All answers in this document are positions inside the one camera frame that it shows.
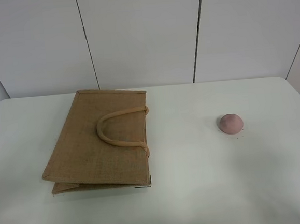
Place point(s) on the pink peach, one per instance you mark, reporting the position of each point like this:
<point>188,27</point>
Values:
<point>230,124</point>

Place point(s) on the brown linen tote bag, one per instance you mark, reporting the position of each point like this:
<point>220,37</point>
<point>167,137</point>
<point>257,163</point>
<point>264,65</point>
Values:
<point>103,143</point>

